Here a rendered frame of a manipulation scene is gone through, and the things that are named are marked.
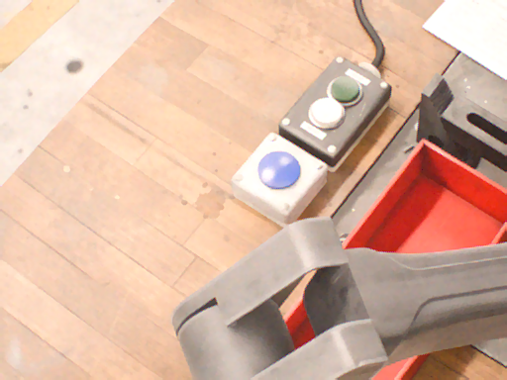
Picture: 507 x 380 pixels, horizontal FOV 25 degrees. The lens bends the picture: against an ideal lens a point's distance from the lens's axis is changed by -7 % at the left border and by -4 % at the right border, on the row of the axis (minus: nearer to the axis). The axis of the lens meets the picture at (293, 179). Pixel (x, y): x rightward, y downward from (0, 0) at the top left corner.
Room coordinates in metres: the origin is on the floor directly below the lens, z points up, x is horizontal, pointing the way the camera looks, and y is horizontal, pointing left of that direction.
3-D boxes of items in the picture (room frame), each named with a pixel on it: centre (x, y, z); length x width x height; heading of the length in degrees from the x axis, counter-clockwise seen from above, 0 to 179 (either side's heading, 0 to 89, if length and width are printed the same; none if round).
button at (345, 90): (0.66, -0.05, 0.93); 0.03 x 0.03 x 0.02
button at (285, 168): (0.57, 0.01, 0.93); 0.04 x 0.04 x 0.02
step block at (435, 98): (0.61, -0.16, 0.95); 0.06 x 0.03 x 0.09; 52
